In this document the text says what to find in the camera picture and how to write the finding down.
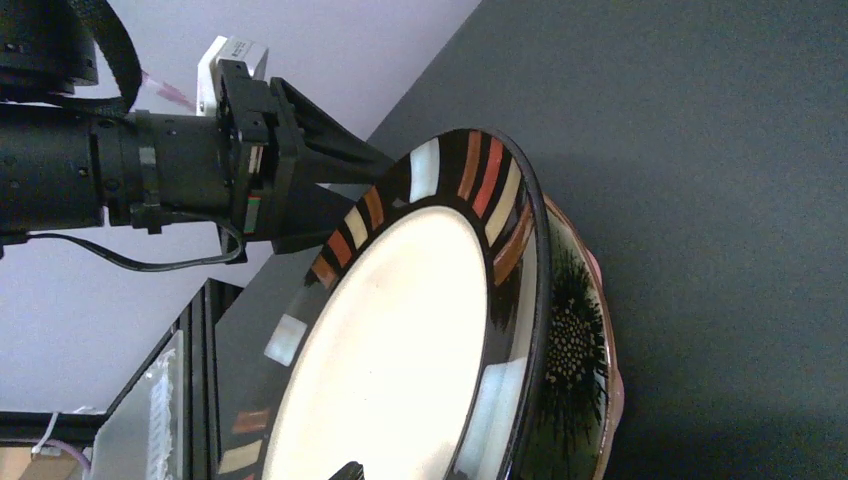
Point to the green flower plate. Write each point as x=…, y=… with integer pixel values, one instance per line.
x=582, y=395

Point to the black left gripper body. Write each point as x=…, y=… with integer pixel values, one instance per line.
x=150, y=171

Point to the white led light strip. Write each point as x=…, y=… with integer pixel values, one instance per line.
x=159, y=438

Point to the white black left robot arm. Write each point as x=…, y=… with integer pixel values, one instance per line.
x=61, y=61

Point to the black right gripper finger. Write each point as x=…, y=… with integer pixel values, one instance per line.
x=350, y=471

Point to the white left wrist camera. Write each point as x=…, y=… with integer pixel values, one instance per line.
x=247, y=58

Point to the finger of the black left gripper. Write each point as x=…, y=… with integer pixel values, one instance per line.
x=312, y=213
x=318, y=149

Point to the black striped rim dinner plate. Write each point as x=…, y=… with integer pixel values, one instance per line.
x=411, y=341

